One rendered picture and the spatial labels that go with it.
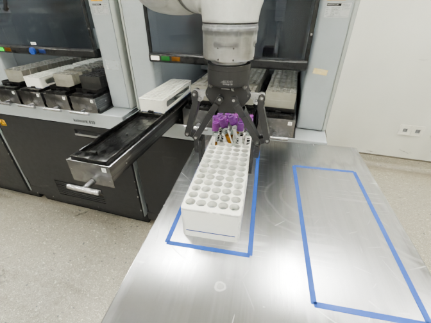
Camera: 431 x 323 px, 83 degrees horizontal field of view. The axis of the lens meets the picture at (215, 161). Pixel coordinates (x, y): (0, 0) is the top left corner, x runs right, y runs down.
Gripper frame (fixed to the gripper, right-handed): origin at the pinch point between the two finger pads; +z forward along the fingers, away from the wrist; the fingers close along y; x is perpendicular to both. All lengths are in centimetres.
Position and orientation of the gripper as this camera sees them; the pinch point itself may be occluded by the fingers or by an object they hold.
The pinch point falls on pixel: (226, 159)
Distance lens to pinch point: 53.5
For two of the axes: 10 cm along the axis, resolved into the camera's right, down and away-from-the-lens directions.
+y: 9.8, 1.0, -1.6
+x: 1.9, -5.3, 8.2
